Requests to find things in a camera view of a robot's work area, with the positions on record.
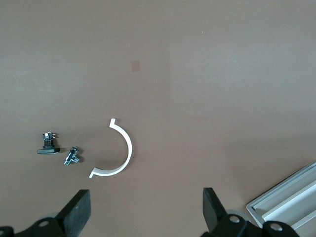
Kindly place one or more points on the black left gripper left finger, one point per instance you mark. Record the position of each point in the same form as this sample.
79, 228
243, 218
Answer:
74, 214

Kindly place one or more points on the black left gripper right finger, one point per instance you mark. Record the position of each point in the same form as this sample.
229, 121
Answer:
212, 209

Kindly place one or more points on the small silver screws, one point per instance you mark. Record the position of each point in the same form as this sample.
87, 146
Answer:
71, 156

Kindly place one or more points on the black switch component with pins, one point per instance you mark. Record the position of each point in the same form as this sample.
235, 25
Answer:
48, 150

